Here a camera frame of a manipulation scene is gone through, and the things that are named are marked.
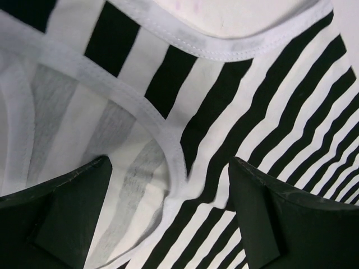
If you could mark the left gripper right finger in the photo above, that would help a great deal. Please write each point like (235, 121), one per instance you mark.
(285, 227)

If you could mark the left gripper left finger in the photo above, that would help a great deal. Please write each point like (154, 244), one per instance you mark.
(52, 224)

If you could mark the black white striped tank top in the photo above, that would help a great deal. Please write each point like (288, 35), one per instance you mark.
(171, 107)

